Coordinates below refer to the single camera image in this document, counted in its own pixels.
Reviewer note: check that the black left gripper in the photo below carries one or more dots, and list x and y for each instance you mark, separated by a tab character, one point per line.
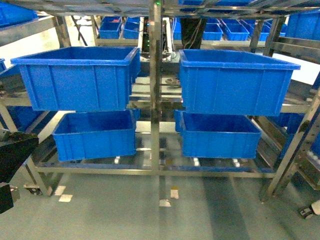
15	148

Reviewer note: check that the lower left blue bin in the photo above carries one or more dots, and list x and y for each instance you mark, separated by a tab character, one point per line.
96	135

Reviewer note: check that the blue bin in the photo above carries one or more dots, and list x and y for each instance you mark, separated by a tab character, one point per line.
229	82
84	79
96	135
217	136

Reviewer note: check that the upper left blue bin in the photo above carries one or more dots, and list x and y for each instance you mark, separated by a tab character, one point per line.
84	79

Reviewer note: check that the lower right blue bin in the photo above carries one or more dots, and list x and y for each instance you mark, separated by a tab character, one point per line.
217	136

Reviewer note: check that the upper right blue bin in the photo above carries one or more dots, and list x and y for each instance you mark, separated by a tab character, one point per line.
229	82

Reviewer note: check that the person in dark trousers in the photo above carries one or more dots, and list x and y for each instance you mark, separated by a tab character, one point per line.
192	30

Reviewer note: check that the steel shelf frame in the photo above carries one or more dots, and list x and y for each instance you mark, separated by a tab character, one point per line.
285	138

